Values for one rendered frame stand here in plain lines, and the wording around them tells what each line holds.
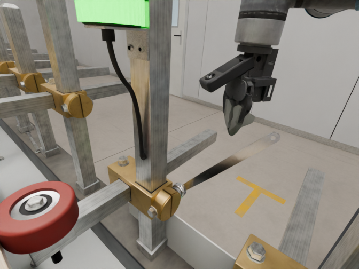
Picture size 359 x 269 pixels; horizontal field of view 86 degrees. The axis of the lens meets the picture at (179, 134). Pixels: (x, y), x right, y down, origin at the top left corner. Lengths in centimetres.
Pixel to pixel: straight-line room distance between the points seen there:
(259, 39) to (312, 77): 240
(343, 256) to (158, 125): 22
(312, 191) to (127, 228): 37
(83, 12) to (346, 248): 29
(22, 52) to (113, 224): 50
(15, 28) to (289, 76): 266
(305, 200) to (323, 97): 247
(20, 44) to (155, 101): 50
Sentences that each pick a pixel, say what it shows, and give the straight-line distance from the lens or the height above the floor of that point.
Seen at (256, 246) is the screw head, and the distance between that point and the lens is 27.
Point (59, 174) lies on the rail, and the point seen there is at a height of 70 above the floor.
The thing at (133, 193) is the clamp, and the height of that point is 85.
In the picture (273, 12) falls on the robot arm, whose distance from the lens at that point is 44.
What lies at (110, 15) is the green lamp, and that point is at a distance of 19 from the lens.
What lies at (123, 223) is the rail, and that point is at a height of 70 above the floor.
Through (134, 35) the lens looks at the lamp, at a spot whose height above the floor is 109.
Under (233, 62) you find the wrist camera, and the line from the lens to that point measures 46.
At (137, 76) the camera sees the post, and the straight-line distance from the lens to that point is 25.
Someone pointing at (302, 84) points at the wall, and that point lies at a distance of 284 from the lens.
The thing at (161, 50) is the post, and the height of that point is 107.
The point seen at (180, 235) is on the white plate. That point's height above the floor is 76.
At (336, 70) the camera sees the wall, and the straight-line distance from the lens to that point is 278.
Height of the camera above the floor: 109
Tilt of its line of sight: 27 degrees down
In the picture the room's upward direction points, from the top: 4 degrees clockwise
